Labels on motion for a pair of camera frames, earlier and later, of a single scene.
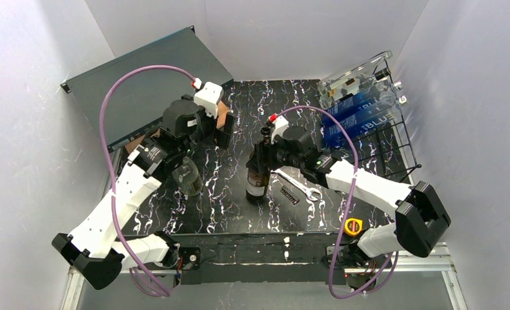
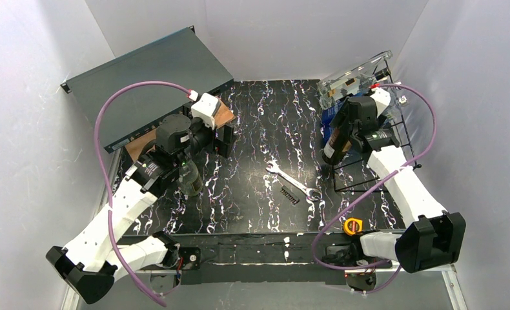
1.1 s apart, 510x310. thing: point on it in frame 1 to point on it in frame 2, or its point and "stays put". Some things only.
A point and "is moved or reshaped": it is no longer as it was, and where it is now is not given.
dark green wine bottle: (258, 175) to (338, 144)
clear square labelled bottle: (374, 76) stays put
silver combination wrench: (308, 192) stays put
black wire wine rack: (392, 146) stays put
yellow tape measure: (353, 226) stays put
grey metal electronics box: (137, 102) stays put
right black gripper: (270, 151) to (348, 113)
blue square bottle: (361, 122) is moved or reshaped
